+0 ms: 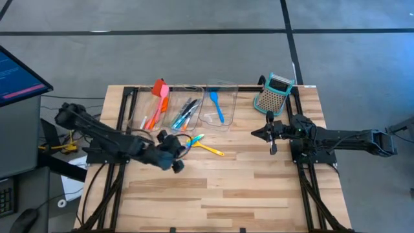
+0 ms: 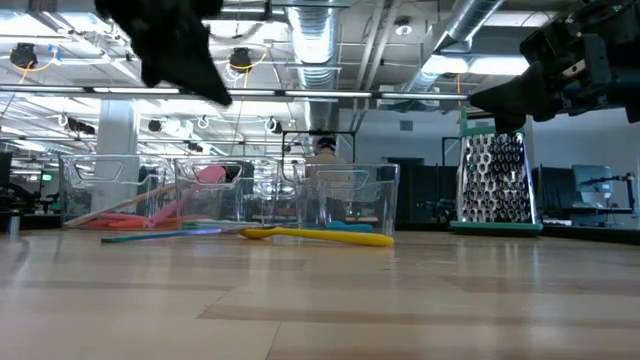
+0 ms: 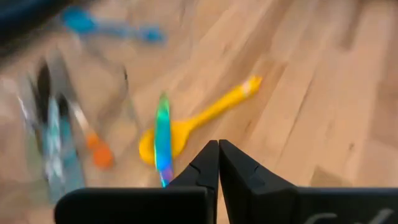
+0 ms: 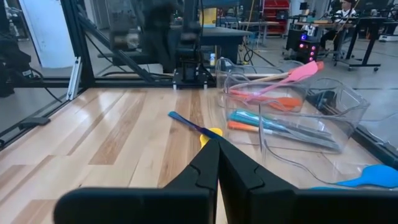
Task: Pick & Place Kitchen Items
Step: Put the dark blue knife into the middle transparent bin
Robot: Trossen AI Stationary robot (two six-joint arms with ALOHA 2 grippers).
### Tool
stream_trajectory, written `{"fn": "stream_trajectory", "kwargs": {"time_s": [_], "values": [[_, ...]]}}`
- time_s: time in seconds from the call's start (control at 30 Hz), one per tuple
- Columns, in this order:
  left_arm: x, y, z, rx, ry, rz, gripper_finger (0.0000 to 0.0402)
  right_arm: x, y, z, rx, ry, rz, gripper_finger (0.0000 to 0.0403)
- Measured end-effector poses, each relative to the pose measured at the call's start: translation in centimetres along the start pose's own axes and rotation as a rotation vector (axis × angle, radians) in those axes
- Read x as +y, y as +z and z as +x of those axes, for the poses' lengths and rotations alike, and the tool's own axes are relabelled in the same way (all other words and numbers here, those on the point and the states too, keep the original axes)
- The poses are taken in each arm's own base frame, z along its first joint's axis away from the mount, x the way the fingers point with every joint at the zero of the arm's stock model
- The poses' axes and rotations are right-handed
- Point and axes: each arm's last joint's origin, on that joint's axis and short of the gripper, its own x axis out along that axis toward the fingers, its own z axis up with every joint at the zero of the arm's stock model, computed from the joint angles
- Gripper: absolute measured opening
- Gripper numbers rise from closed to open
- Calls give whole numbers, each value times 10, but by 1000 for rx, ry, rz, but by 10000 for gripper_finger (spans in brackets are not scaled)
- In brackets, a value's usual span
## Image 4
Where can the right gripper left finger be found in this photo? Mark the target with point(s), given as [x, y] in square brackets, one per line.
[140, 207]

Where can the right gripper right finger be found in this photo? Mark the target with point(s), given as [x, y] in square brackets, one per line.
[311, 207]

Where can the blue plastic spoon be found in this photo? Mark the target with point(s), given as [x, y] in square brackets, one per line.
[373, 175]

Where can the teal patterned knife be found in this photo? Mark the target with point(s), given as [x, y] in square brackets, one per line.
[186, 121]

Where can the clear plastic bin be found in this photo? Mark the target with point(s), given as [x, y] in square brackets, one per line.
[236, 140]
[224, 71]
[342, 102]

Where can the yellow plastic spoon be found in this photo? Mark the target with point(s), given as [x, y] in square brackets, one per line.
[214, 131]

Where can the orange silicone spoon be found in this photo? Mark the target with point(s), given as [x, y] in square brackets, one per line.
[289, 102]

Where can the orange plastic spatula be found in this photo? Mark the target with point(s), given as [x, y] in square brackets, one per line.
[248, 95]

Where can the pink silicone spatula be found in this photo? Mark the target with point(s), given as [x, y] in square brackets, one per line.
[301, 73]

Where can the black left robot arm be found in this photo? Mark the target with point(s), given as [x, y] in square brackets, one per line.
[189, 46]

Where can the black edge clip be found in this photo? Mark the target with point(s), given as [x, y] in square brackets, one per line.
[34, 121]

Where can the black computer tower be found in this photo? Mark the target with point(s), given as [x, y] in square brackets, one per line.
[306, 46]

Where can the person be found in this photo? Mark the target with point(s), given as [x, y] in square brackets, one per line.
[342, 18]
[158, 34]

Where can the black standing desk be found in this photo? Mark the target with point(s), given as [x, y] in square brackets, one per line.
[367, 28]

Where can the dark work table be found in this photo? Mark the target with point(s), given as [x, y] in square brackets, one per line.
[224, 34]

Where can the red tool cabinet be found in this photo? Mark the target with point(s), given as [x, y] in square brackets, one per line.
[275, 15]

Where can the white panel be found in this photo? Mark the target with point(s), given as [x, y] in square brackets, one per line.
[46, 31]

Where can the yellow box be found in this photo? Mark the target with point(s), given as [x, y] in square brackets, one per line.
[209, 17]

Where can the white aluminium bracket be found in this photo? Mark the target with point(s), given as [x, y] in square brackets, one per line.
[74, 77]

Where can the black aluminium table frame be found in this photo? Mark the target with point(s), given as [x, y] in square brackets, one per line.
[77, 40]

